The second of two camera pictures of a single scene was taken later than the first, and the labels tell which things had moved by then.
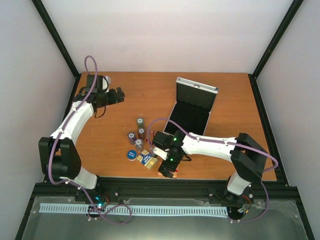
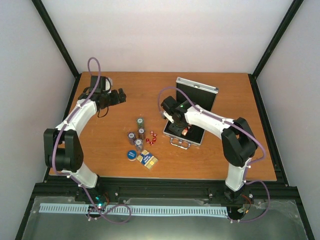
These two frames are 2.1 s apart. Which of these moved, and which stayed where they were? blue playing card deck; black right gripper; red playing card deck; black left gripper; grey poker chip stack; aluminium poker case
Moved: black right gripper; red playing card deck
Stayed: blue playing card deck; aluminium poker case; black left gripper; grey poker chip stack
